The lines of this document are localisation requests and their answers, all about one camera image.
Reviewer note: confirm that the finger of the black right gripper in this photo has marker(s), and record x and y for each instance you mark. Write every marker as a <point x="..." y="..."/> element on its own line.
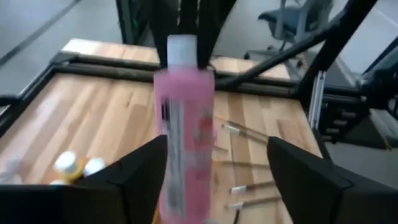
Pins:
<point x="161" y="25"/>
<point x="211" y="25"/>

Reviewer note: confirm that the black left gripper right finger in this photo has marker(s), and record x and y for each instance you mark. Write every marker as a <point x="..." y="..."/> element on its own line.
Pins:
<point x="326" y="199"/>

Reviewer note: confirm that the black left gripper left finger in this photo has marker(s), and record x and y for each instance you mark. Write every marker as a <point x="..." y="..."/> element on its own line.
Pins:
<point x="93" y="202"/>

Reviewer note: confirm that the small orange paint bottle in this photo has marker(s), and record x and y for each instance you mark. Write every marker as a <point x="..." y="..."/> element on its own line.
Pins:
<point x="94" y="165"/>

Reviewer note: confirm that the small beige-grey paint bottle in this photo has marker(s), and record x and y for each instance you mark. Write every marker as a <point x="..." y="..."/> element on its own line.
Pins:
<point x="58" y="182"/>

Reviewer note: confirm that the small yellow paint bottle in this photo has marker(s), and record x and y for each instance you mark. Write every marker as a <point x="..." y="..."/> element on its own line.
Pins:
<point x="66" y="161"/>

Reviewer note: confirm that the large pink paint bottle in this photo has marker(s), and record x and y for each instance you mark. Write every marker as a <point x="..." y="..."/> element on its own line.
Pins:
<point x="186" y="124"/>

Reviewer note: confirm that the grey office chair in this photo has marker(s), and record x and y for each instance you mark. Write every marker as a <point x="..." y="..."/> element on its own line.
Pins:
<point x="280" y="18"/>

